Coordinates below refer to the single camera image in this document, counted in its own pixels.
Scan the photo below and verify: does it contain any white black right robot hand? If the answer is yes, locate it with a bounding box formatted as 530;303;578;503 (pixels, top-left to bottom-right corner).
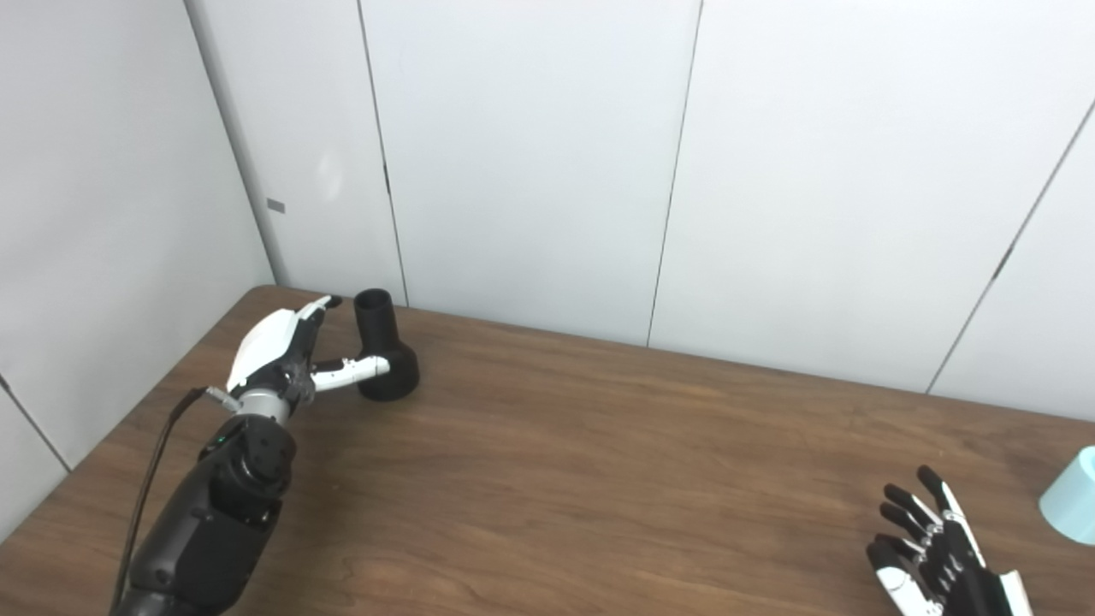
865;465;1035;616

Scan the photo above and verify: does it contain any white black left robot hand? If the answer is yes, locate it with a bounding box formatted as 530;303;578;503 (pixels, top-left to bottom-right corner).
225;295;392;412

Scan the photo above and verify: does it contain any black funnel-shaped nozzle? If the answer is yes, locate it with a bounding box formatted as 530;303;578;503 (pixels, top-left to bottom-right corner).
352;289;421;402

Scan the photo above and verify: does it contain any light blue cylinder cup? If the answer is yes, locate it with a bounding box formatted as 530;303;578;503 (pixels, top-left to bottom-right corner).
1039;446;1095;546

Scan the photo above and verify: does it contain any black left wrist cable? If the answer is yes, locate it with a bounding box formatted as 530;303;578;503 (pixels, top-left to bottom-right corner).
109;387;243;616

